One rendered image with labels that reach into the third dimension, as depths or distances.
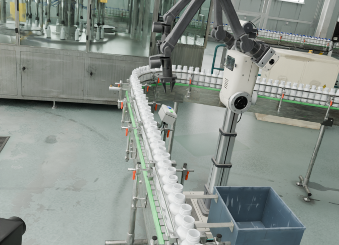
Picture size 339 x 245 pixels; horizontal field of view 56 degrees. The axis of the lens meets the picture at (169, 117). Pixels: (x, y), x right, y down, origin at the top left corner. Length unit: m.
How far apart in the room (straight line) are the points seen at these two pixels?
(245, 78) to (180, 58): 4.84
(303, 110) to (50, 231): 2.51
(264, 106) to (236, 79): 1.21
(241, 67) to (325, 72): 3.77
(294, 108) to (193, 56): 3.95
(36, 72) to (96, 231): 2.82
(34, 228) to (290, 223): 1.91
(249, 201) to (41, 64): 3.78
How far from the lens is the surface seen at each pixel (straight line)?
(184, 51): 6.91
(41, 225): 2.83
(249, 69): 2.15
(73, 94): 4.96
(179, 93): 3.23
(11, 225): 0.53
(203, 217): 2.57
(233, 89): 2.17
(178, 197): 1.14
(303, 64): 5.68
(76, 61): 4.82
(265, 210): 1.82
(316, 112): 3.45
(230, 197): 1.69
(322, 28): 12.19
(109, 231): 2.74
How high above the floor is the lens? 1.78
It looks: 20 degrees down
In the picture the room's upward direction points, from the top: 8 degrees clockwise
